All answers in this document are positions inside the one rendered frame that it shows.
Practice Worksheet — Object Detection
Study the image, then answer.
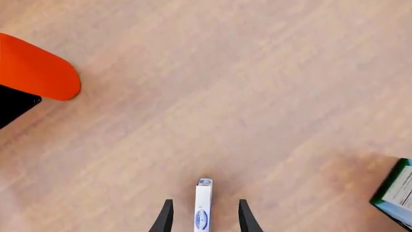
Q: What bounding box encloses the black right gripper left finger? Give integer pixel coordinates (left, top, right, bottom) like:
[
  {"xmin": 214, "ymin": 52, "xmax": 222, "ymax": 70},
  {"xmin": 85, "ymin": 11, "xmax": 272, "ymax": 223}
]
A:
[{"xmin": 148, "ymin": 198, "xmax": 174, "ymax": 232}]

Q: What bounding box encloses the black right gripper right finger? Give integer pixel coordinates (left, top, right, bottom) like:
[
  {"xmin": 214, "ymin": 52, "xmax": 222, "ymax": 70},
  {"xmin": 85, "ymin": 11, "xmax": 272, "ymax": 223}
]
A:
[{"xmin": 238, "ymin": 198, "xmax": 265, "ymax": 232}]

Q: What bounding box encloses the white blue cream cheese box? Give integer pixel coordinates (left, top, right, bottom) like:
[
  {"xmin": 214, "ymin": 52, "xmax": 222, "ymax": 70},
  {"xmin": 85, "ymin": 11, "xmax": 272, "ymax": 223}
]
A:
[{"xmin": 194, "ymin": 178, "xmax": 214, "ymax": 232}]

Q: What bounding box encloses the green and blue food box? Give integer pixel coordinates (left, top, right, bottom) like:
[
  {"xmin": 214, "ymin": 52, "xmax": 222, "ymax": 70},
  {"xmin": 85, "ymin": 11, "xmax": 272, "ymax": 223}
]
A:
[{"xmin": 369, "ymin": 157, "xmax": 412, "ymax": 231}]

